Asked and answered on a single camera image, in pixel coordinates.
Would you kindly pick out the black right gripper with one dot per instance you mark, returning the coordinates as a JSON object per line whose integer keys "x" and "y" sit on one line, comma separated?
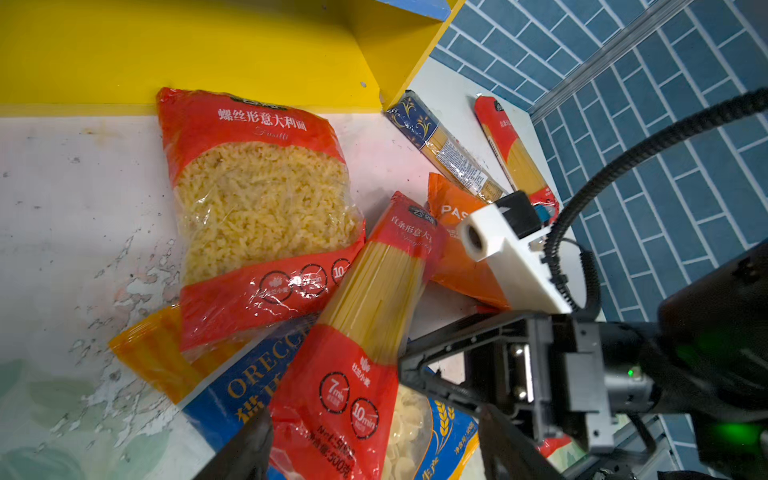
{"x": 550, "y": 375}

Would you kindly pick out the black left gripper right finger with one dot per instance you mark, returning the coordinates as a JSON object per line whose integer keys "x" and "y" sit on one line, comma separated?
{"x": 507, "y": 453}

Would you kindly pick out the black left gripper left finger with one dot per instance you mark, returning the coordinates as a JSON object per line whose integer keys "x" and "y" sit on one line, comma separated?
{"x": 246, "y": 455}

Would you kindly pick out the red labelled spaghetti bag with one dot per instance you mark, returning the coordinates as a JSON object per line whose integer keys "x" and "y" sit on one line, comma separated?
{"x": 360, "y": 342}

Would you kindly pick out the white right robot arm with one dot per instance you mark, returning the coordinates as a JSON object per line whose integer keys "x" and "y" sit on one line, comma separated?
{"x": 707, "y": 350}

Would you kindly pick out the blue shell pasta bag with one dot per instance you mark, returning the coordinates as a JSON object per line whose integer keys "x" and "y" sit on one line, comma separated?
{"x": 220, "y": 388}

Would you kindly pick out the yellow shelf with coloured boards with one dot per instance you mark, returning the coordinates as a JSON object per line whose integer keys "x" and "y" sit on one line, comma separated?
{"x": 90, "y": 58}

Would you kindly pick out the red fusilli bag lower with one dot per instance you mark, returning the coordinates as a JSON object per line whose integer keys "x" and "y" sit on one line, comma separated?
{"x": 549, "y": 446}

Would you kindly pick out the orange macaroni bag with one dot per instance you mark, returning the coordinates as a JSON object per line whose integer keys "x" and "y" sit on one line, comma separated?
{"x": 450, "y": 205}

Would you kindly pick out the red macaroni bag upper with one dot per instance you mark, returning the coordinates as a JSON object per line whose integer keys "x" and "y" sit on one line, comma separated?
{"x": 264, "y": 209}

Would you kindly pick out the floral table mat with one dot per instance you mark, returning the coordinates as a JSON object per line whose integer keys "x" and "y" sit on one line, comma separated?
{"x": 89, "y": 247}

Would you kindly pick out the dark labelled spaghetti bag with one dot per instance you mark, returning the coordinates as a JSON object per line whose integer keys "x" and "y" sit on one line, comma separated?
{"x": 422, "y": 128}

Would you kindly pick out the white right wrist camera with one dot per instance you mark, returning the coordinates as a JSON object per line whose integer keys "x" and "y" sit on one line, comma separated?
{"x": 508, "y": 235}

